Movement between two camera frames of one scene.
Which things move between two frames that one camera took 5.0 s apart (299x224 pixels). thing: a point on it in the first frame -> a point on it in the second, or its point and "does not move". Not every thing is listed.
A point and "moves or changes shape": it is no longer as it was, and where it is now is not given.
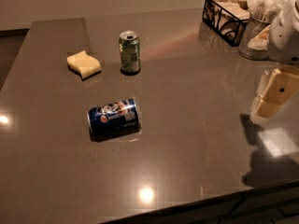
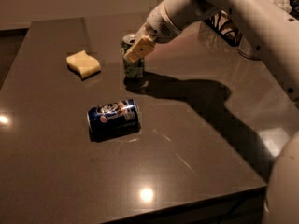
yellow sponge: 84,64 does not move
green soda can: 130,52 moves or changes shape
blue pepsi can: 113,119 does not move
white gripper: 285,36 -> 161,27
